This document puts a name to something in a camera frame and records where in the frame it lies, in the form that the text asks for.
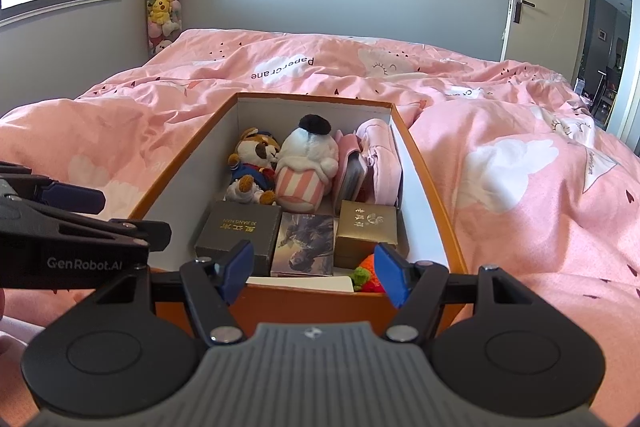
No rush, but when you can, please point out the orange cardboard box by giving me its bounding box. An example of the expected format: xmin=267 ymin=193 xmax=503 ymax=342
xmin=127 ymin=93 xmax=469 ymax=339

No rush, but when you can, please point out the orange crochet toy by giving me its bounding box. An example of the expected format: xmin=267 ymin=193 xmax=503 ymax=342
xmin=350 ymin=254 xmax=389 ymax=295

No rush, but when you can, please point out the clear tube of plush toys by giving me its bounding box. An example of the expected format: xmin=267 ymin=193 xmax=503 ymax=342
xmin=144 ymin=0 xmax=184 ymax=56

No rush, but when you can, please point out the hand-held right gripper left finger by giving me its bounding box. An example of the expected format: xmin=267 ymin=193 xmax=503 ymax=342
xmin=97 ymin=241 xmax=255 ymax=348

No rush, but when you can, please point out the illustrated card box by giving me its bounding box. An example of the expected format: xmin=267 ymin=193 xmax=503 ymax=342
xmin=270 ymin=212 xmax=335 ymax=278

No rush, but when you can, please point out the tiger plush keychain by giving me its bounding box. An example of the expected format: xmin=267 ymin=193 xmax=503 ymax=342
xmin=225 ymin=128 xmax=281 ymax=206

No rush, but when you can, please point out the gold gift box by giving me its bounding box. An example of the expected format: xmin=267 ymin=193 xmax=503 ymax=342
xmin=334 ymin=199 xmax=399 ymax=269

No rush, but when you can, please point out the white card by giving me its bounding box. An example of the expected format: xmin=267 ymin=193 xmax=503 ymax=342
xmin=247 ymin=276 xmax=355 ymax=294

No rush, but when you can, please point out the black door handle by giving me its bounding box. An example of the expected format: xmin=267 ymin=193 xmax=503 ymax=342
xmin=514 ymin=0 xmax=537 ymax=26

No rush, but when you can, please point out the white plush with black hat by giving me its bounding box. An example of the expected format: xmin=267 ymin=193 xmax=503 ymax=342
xmin=274 ymin=114 xmax=340 ymax=212

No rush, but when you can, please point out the black gift box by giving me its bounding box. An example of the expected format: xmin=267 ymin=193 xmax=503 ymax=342
xmin=194 ymin=200 xmax=283 ymax=278

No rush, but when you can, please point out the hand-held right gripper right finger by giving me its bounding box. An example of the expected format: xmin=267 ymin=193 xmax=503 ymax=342
xmin=373 ymin=243 xmax=538 ymax=344

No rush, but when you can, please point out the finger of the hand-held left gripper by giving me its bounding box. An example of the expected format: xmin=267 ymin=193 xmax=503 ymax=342
xmin=0 ymin=162 xmax=107 ymax=214
xmin=60 ymin=209 xmax=172 ymax=254

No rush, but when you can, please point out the pink zip pouch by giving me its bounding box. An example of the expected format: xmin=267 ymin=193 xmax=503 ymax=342
xmin=355 ymin=118 xmax=404 ymax=208

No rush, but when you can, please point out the pink printed blanket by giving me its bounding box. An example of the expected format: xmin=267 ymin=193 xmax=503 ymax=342
xmin=0 ymin=28 xmax=640 ymax=358

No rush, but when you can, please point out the pink card holder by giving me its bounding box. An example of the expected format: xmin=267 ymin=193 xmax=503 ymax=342
xmin=332 ymin=132 xmax=376 ymax=203

